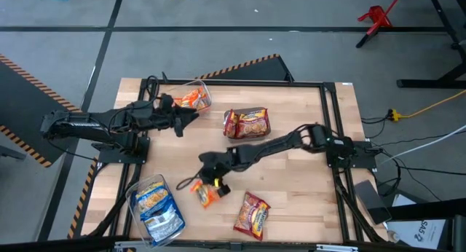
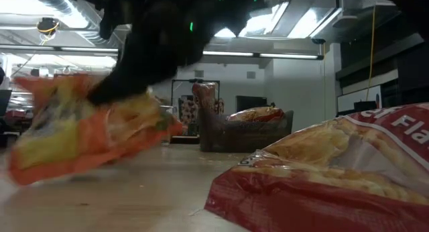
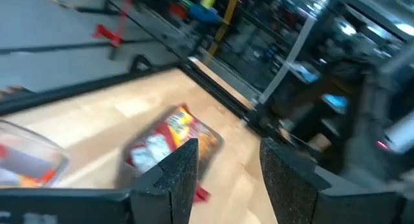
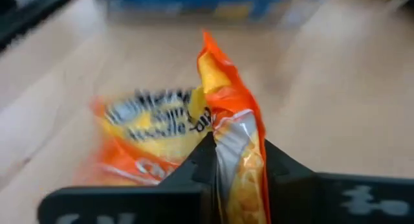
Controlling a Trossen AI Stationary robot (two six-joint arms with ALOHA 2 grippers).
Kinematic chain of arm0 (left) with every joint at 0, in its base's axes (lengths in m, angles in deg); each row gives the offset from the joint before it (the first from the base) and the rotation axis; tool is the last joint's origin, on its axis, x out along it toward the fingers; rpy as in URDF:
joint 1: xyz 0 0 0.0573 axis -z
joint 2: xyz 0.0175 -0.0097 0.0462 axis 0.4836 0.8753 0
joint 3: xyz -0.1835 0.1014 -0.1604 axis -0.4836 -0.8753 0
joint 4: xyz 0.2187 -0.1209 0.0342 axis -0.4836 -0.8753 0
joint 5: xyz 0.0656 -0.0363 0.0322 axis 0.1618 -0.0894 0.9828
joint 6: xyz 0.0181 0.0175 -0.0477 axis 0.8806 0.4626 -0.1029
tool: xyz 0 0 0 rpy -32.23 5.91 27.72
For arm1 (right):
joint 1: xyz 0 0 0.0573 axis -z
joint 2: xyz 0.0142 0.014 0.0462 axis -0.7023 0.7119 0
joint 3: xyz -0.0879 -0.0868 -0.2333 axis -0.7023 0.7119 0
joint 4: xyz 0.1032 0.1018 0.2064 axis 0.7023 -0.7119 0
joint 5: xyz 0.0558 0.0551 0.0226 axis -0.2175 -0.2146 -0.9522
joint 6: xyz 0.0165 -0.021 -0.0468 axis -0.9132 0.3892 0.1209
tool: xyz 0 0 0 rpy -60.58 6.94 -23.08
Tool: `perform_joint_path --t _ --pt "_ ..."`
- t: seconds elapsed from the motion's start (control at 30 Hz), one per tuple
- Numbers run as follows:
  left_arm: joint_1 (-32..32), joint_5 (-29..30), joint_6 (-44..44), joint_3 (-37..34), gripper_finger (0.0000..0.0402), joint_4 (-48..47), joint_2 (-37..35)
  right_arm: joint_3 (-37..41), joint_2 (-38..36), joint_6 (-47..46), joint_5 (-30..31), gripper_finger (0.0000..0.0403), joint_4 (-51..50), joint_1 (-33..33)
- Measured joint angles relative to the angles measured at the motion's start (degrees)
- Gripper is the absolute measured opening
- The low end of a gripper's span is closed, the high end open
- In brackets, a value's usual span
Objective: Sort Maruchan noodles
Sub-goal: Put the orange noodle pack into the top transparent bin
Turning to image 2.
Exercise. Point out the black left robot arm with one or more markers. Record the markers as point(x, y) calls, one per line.
point(151, 4)

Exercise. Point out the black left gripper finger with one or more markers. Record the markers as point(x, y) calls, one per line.
point(127, 89)

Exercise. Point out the gray plastic bin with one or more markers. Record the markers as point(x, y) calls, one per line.
point(241, 134)

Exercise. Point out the gray wall vent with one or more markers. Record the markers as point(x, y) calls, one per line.
point(251, 74)
point(198, 73)

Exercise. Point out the black monitor screen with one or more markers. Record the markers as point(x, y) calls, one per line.
point(251, 104)

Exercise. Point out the long pendant light bar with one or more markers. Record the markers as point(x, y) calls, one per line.
point(234, 53)

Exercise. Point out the black monitor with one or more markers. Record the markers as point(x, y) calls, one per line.
point(4, 103)

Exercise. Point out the clear plastic bin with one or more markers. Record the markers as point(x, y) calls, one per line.
point(169, 124)

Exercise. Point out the orange chicken noodle pack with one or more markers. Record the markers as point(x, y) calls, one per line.
point(83, 141)

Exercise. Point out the black station frame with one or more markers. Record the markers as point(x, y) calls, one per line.
point(181, 80)

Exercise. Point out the red white patterned cloth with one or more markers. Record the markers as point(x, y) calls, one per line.
point(187, 114)

